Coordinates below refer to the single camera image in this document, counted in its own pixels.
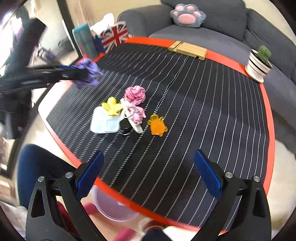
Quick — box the teal tumbler bottle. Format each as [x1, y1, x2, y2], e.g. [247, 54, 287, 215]
[72, 24, 98, 60]

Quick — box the cat paw cushion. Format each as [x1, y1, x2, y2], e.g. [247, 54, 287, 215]
[170, 4, 206, 28]

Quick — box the purple paper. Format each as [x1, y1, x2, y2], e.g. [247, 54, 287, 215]
[72, 58, 103, 89]

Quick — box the union jack tissue box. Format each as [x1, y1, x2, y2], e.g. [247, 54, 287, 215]
[90, 13, 128, 54]

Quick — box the dark grey sofa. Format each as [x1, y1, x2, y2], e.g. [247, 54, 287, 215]
[118, 1, 295, 152]

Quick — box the yellow duck toy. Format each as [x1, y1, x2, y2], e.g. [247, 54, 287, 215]
[101, 96, 122, 116]

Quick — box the wooden stand block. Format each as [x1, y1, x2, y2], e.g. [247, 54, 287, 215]
[168, 41, 208, 60]

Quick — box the white divided plastic container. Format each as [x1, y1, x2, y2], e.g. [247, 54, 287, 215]
[90, 106, 120, 134]

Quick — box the pink trash bin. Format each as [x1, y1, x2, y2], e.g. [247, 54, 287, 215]
[92, 185, 139, 222]

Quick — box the orange turtle toy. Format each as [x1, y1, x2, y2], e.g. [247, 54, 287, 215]
[147, 114, 168, 137]

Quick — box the pink plush keychain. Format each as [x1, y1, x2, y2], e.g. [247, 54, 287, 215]
[127, 105, 146, 125]

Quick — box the potted cactus striped pot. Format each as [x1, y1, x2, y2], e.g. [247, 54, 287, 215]
[245, 45, 273, 83]

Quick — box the black striped table mat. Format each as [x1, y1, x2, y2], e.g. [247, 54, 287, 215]
[46, 43, 270, 229]

